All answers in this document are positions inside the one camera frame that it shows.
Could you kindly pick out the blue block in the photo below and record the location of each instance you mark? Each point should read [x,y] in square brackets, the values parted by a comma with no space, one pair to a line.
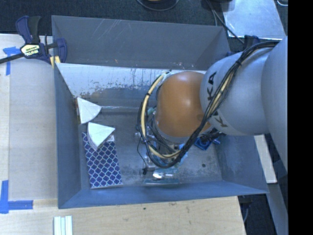
[203,143]

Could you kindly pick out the white quarter-round wedge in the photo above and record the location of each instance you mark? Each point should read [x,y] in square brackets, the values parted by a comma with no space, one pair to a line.
[86,110]
[99,133]

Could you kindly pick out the grey metal bin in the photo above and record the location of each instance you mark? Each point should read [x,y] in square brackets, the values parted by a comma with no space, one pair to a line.
[137,45]

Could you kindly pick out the pale wood board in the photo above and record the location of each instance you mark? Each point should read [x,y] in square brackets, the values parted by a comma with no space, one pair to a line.
[31,131]

